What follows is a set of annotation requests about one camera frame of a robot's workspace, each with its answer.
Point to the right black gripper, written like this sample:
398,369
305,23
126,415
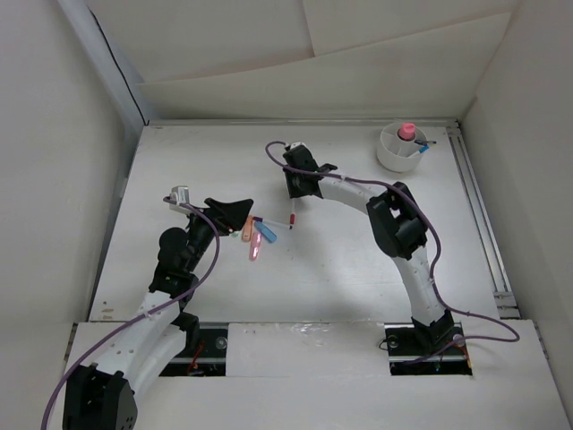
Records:
293,190

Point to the blue highlighter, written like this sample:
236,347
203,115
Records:
266,232

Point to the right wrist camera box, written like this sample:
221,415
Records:
292,146

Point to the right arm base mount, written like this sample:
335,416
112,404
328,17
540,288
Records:
408,357

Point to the pink highlighter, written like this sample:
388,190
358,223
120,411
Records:
255,246

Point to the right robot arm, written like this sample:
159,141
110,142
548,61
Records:
398,229

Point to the orange highlighter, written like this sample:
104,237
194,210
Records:
247,229

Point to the red cap white marker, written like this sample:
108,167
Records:
292,216

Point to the blue cap white marker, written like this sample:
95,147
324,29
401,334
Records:
420,147

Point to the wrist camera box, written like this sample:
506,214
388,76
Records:
292,146
178,198

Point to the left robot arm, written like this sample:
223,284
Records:
105,393

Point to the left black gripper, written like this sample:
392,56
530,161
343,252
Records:
232,213

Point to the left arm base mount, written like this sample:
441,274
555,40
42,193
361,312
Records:
206,357

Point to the pink cap small bottle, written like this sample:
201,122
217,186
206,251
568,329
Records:
407,132

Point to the white divided pen holder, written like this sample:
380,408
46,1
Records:
392,152

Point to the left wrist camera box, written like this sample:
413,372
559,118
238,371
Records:
178,198

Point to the purple cap white marker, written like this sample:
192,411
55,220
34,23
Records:
273,223

